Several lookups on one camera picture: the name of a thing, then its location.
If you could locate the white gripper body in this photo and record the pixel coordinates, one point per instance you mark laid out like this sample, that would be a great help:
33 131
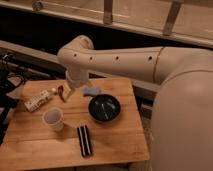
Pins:
76 77

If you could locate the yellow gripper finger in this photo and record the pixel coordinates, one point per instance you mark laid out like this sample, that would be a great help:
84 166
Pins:
67 91

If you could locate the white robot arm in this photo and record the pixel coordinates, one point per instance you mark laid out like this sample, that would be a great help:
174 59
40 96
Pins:
182 114

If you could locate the black ceramic bowl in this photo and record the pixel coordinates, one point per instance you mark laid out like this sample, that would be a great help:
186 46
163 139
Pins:
104 108

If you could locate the dark red small object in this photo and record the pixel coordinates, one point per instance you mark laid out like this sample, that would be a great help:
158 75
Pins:
60 93

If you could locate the blue cloth piece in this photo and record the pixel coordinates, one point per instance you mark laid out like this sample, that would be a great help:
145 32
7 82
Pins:
91 91

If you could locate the white tube package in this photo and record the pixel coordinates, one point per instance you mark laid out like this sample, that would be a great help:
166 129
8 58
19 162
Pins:
37 101

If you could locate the black striped rectangular block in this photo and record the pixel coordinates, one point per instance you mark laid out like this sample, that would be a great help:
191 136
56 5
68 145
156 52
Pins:
84 141

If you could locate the wooden table board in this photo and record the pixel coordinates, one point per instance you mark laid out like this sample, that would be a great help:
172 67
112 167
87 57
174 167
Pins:
29 143

